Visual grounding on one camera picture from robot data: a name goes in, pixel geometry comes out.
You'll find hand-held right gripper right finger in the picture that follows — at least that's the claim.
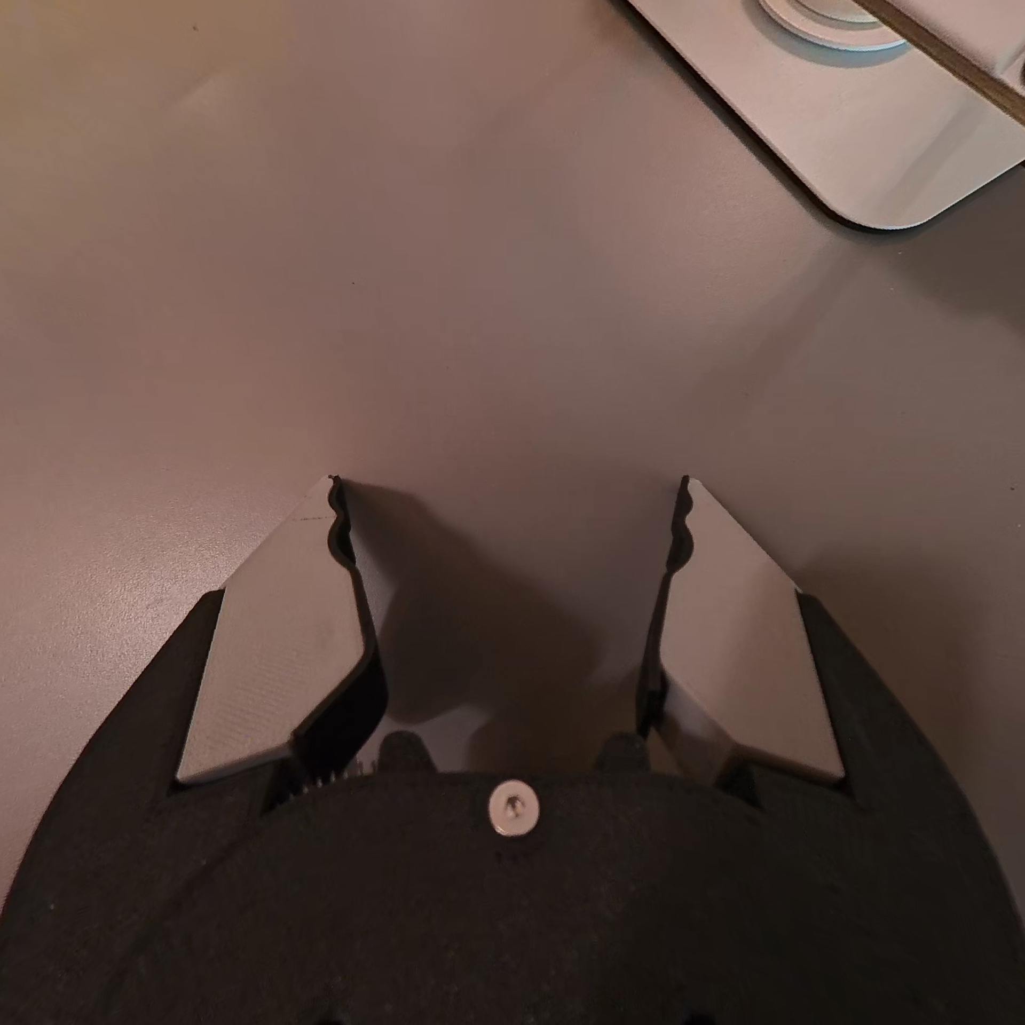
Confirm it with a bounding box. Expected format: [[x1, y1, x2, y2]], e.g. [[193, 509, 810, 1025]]
[[635, 474, 847, 786]]

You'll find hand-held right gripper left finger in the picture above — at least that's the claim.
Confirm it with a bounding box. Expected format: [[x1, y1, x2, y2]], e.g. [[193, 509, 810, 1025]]
[[175, 474, 391, 786]]

